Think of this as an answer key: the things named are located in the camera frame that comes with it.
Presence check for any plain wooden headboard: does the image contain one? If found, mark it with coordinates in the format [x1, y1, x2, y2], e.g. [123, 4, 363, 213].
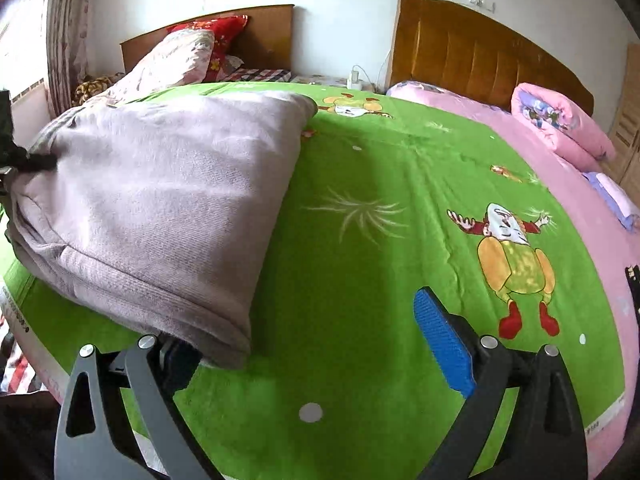
[120, 4, 296, 75]

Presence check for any wooden cabinet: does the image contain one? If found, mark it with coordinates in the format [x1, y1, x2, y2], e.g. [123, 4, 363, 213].
[607, 42, 640, 191]

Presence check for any panelled wooden headboard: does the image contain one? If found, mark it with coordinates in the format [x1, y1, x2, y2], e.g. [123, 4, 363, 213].
[385, 0, 596, 117]

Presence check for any yellow brown patterned cloth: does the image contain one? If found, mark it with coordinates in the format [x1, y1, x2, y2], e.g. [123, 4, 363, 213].
[74, 76, 118, 107]

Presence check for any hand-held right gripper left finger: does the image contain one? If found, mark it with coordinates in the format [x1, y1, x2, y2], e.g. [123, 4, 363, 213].
[54, 334, 216, 480]

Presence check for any folded pink printed quilt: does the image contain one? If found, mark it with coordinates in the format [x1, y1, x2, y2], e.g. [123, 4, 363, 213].
[511, 82, 618, 173]

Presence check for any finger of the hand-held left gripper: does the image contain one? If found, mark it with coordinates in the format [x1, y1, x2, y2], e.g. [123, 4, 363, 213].
[10, 146, 58, 175]

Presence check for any green printed blanket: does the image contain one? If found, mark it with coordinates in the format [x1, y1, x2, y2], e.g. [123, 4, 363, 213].
[0, 80, 628, 480]

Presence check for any dark cloth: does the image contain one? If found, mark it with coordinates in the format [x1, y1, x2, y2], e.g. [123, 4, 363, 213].
[622, 264, 640, 322]

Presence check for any red floral pillow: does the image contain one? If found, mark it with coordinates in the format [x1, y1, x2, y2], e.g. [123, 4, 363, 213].
[166, 15, 249, 81]

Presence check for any folded purple cloth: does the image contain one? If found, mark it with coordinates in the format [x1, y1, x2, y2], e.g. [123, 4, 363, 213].
[582, 171, 640, 233]

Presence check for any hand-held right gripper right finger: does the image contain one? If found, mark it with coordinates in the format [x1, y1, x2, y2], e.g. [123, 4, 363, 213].
[413, 286, 587, 480]

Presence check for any window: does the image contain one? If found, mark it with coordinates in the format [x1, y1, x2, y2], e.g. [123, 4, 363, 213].
[0, 0, 51, 98]

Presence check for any white charger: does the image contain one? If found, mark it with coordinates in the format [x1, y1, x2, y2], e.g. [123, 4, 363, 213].
[346, 65, 373, 92]

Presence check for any patterned curtain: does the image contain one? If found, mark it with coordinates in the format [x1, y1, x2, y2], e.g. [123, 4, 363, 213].
[45, 0, 93, 118]

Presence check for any pink bedsheet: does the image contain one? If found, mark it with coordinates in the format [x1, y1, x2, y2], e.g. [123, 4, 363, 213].
[385, 80, 640, 480]

